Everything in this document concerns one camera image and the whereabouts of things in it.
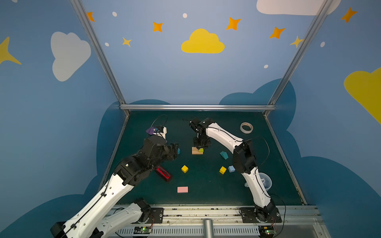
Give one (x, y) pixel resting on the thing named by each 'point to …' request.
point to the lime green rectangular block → (201, 150)
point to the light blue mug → (266, 180)
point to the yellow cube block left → (184, 168)
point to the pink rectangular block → (182, 189)
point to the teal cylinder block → (178, 151)
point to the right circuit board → (266, 231)
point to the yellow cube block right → (222, 170)
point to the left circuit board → (142, 230)
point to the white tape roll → (246, 131)
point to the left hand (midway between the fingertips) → (175, 145)
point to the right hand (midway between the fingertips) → (200, 146)
